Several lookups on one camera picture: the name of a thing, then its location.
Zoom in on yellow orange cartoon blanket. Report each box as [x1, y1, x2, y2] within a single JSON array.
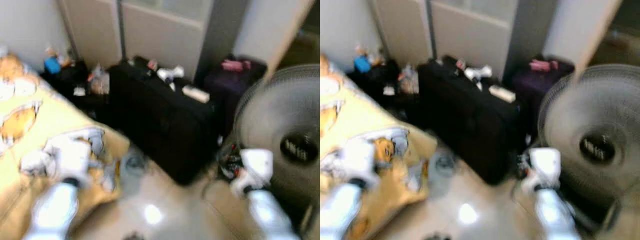
[[0, 52, 131, 240], [320, 52, 438, 240]]

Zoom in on grey electric fan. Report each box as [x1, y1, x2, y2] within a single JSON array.
[[537, 64, 640, 236], [234, 64, 321, 236]]

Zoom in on large black suitcase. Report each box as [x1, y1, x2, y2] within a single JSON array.
[[417, 56, 524, 186], [109, 56, 218, 186]]

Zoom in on dark purple suitcase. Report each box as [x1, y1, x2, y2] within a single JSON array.
[[205, 55, 268, 138], [512, 55, 576, 138]]

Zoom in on small white box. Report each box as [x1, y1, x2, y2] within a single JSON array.
[[489, 85, 516, 104], [182, 85, 211, 104]]

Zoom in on pink pouch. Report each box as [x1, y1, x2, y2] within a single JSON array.
[[221, 59, 252, 72], [529, 59, 560, 72]]

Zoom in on white hair dryer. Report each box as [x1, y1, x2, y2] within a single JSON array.
[[462, 65, 493, 82], [156, 65, 185, 84]]

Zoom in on clear plastic bag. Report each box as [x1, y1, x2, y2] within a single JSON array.
[[87, 65, 110, 96], [399, 65, 420, 95]]

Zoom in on white panelled door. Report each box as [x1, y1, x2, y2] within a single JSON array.
[[59, 0, 217, 83], [369, 0, 523, 81]]

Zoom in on small blue container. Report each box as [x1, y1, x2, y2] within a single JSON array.
[[354, 56, 372, 74], [44, 56, 62, 75]]

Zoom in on black bag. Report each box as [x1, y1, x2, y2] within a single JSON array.
[[347, 60, 420, 115], [42, 60, 110, 115]]

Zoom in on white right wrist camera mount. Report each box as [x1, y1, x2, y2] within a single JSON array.
[[520, 147, 562, 196], [230, 148, 274, 197]]

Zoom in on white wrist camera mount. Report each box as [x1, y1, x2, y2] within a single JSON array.
[[520, 147, 562, 196], [230, 148, 274, 197], [47, 137, 94, 183], [340, 137, 382, 188]]

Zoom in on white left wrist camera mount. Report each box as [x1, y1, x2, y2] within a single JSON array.
[[340, 137, 382, 188], [47, 137, 94, 183]]

